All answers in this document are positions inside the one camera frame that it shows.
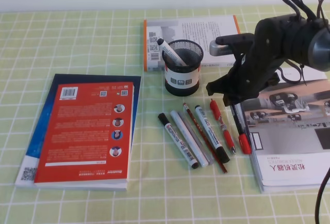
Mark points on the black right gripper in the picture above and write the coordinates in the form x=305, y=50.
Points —
x=276, y=40

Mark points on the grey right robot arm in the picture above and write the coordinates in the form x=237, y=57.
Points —
x=258, y=55

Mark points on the red retractable pen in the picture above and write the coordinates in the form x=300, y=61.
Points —
x=226, y=134

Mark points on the black mesh pen holder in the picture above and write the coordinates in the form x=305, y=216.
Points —
x=183, y=81

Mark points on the grey glitter pen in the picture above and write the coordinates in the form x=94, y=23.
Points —
x=195, y=137

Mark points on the white marker in holder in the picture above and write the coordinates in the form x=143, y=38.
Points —
x=174, y=57

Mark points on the red wooden pencil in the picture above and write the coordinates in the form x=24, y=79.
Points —
x=203, y=135

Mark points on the white marker black cap right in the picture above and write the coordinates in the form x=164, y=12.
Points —
x=219, y=149

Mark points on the white marker black cap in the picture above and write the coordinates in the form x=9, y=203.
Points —
x=219, y=149
x=189, y=157

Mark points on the white book orange spine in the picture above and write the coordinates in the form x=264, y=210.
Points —
x=201, y=30

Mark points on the robot photo cover book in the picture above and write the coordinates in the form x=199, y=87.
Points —
x=286, y=131

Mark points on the white light blue marker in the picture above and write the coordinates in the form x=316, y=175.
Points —
x=193, y=145

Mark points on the white marker black cap left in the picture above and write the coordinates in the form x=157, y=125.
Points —
x=189, y=157

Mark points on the red cover book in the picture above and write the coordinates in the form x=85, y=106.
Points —
x=88, y=139

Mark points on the blue cover book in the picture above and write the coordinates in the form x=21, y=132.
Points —
x=28, y=169

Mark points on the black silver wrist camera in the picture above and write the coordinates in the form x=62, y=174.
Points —
x=227, y=46

